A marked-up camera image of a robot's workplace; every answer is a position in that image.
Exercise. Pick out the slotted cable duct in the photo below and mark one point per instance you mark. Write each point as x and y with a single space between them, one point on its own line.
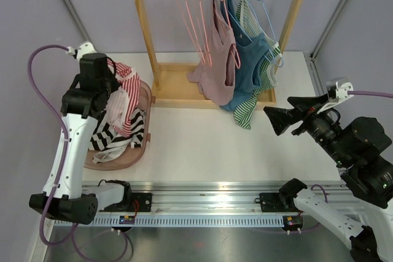
182 221

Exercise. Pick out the pink plastic basket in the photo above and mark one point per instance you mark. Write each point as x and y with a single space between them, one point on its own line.
131 155

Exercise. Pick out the red white striped tank top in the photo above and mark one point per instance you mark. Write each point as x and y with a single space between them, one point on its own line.
123 101

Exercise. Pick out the black white striped tank top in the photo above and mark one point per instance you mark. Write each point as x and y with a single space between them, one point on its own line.
108 145

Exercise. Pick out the green white striped tank top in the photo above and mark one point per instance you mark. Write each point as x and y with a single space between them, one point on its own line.
246 16

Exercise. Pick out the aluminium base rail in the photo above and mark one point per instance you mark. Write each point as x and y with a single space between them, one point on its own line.
230 198

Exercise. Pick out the blue tank top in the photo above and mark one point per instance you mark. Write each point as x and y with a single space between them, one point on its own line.
251 51

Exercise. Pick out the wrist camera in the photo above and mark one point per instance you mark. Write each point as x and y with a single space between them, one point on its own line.
337 93
83 49

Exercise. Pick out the wooden clothes rack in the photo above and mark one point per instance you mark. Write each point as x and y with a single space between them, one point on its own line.
170 87

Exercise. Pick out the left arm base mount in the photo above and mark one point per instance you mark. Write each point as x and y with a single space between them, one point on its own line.
141 201

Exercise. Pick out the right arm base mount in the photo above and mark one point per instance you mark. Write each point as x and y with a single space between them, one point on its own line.
279 203

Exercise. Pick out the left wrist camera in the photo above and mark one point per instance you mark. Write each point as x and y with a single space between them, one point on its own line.
83 49

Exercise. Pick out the dusty pink tank top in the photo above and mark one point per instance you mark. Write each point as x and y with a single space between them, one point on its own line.
216 77

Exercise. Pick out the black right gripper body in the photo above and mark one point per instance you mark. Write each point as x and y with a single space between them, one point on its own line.
311 121

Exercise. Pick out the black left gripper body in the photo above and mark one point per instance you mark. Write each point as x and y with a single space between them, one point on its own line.
112 83

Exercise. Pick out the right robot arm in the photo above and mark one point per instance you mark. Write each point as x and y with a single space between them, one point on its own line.
357 150

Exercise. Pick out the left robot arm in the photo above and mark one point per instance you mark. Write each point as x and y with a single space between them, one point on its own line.
62 197

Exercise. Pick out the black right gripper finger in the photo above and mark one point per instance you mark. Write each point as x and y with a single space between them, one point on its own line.
281 119
307 103

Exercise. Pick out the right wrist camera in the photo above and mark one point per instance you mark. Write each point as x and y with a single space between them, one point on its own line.
337 93

